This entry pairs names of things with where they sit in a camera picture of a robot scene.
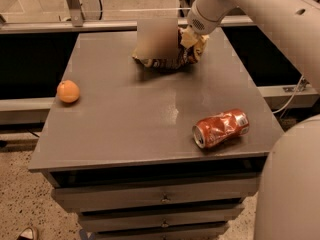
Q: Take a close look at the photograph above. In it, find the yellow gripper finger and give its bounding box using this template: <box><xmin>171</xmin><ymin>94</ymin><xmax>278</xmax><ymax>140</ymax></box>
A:
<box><xmin>179</xmin><ymin>26</ymin><xmax>209</xmax><ymax>49</ymax></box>

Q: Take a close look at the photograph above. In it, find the brown chip bag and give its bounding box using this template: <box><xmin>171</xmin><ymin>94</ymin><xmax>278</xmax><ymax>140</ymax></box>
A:
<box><xmin>132</xmin><ymin>27</ymin><xmax>207</xmax><ymax>70</ymax></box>

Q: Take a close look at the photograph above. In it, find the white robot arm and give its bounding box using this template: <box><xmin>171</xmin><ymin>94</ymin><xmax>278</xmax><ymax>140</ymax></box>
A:
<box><xmin>187</xmin><ymin>0</ymin><xmax>320</xmax><ymax>240</ymax></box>

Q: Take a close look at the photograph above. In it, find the crushed red coke can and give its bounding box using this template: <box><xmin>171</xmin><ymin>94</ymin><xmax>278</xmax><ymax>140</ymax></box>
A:
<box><xmin>192</xmin><ymin>109</ymin><xmax>249</xmax><ymax>149</ymax></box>

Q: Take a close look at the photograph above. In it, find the orange fruit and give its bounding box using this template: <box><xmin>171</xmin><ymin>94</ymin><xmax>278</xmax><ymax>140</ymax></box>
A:
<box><xmin>57</xmin><ymin>80</ymin><xmax>80</xmax><ymax>103</ymax></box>

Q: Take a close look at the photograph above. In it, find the grey drawer cabinet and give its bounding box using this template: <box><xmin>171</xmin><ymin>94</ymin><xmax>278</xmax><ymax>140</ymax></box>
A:
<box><xmin>28</xmin><ymin>27</ymin><xmax>286</xmax><ymax>240</ymax></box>

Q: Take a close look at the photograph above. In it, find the top grey drawer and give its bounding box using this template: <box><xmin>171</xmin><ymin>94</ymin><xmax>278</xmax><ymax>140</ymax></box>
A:
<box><xmin>52</xmin><ymin>176</ymin><xmax>259</xmax><ymax>212</ymax></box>

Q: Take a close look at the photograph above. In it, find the grey drawer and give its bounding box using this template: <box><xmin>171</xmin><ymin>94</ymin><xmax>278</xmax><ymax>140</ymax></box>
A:
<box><xmin>95</xmin><ymin>223</ymin><xmax>229</xmax><ymax>240</ymax></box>
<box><xmin>52</xmin><ymin>176</ymin><xmax>259</xmax><ymax>212</ymax></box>
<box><xmin>79</xmin><ymin>204</ymin><xmax>244</xmax><ymax>232</ymax></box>

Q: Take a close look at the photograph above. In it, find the middle grey drawer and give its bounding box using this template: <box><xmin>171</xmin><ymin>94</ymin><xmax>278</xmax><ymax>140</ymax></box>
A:
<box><xmin>79</xmin><ymin>204</ymin><xmax>244</xmax><ymax>232</ymax></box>

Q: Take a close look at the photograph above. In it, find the bottom grey drawer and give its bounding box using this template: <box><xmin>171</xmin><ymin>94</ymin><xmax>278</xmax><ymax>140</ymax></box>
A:
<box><xmin>95</xmin><ymin>223</ymin><xmax>229</xmax><ymax>240</ymax></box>

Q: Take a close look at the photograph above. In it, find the shoe tip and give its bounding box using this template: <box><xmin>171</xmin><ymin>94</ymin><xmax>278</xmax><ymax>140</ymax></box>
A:
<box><xmin>16</xmin><ymin>227</ymin><xmax>38</xmax><ymax>240</ymax></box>

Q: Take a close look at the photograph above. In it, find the metal railing frame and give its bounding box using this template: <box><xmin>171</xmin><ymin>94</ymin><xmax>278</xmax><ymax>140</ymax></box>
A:
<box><xmin>0</xmin><ymin>0</ymin><xmax>320</xmax><ymax>35</ymax></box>

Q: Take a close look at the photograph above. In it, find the white cable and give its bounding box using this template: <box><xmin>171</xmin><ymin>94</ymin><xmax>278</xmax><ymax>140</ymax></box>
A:
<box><xmin>271</xmin><ymin>75</ymin><xmax>306</xmax><ymax>115</ymax></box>

